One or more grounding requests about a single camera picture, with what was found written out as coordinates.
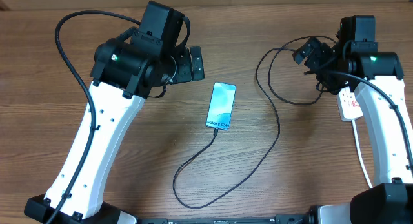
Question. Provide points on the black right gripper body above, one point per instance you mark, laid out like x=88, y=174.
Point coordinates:
x=319, y=63

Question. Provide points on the white power strip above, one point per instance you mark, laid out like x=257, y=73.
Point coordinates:
x=349, y=108

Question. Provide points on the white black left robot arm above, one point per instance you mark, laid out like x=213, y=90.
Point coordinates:
x=126, y=69

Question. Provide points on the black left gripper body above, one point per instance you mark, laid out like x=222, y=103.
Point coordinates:
x=184, y=71

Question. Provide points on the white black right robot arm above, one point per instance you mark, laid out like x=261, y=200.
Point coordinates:
x=376, y=79

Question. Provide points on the blue Galaxy smartphone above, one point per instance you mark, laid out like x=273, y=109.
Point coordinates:
x=221, y=106

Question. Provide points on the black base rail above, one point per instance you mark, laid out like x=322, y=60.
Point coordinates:
x=277, y=219

